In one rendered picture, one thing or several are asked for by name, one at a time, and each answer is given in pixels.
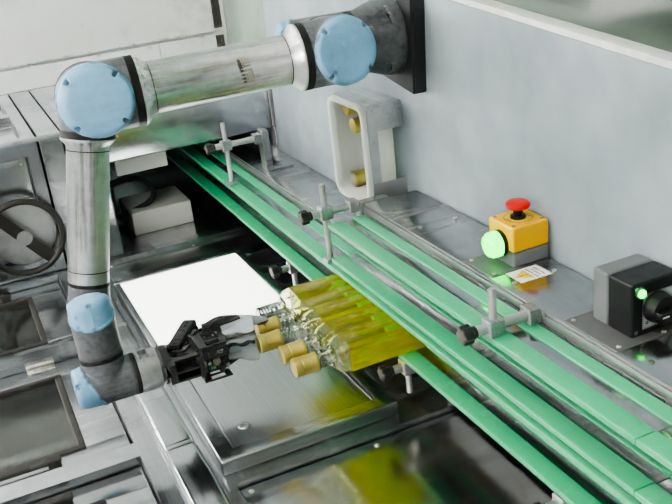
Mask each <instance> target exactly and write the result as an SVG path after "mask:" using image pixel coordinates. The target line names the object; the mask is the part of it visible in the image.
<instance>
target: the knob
mask: <svg viewBox="0 0 672 504"><path fill-rule="evenodd" d="M643 315H644V317H645V319H646V320H648V321H650V322H653V323H657V324H659V325H665V324H668V323H669V322H671V321H672V296H671V295H670V294H669V293H667V292H665V291H663V290H657V291H655V292H653V293H652V294H650V295H649V296H648V298H647V299H646V301H645V303H644V306H643Z"/></svg>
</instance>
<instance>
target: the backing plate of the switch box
mask: <svg viewBox="0 0 672 504"><path fill-rule="evenodd" d="M564 321H565V322H566V323H568V324H570V325H571V326H573V327H575V328H577V329H578V330H580V331H582V332H583V333H585V334H587V335H588V336H590V337H592V338H593V339H595V340H597V341H598V342H600V343H602V344H603V345H605V346H607V347H608V348H610V349H612V350H613V351H615V352H617V353H619V352H621V351H624V350H627V349H630V348H632V347H635V346H638V345H641V344H643V343H646V342H649V341H651V340H654V339H657V338H660V337H662V336H665V335H668V334H671V333H672V324H670V325H667V326H665V327H662V328H659V329H656V330H653V331H651V332H648V333H645V334H642V335H640V336H637V337H634V338H630V337H628V336H626V335H624V334H623V333H621V332H619V331H617V330H616V329H614V328H612V327H610V326H609V324H605V323H603V322H601V321H600V320H598V319H596V318H594V316H593V311H590V312H587V313H584V314H581V315H578V316H575V317H572V318H569V319H566V320H564Z"/></svg>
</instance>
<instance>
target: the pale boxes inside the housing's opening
mask: <svg viewBox="0 0 672 504"><path fill-rule="evenodd" d="M166 165H168V162H167V156H166V151H162V152H158V153H153V154H149V155H144V156H140V157H135V158H131V159H126V160H122V161H117V162H112V163H110V168H111V170H112V171H113V172H114V173H115V174H116V175H117V176H122V175H127V174H131V173H135V172H140V171H144V170H149V169H153V168H157V167H162V166H166ZM156 192H157V195H156V198H155V200H154V201H153V202H152V203H151V204H150V205H149V206H147V207H143V208H135V209H131V208H134V207H136V206H138V205H140V204H141V203H143V202H145V201H146V200H147V199H148V198H149V197H150V195H151V192H150V191H148V192H144V193H140V194H135V195H131V196H127V197H123V198H119V203H120V208H121V212H124V211H127V210H128V213H129V216H127V217H124V218H123V220H124V221H125V222H126V223H127V225H128V226H129V227H130V229H131V230H132V231H133V233H134V234H135V235H136V236H138V235H142V234H146V233H150V232H154V231H158V230H162V229H166V228H170V227H174V226H178V225H181V224H185V223H189V222H193V221H194V218H193V213H192V207H191V202H190V200H189V199H188V198H187V197H186V196H185V195H184V194H183V193H182V192H181V191H180V190H179V189H178V188H177V187H176V186H169V187H165V188H161V189H157V190H156Z"/></svg>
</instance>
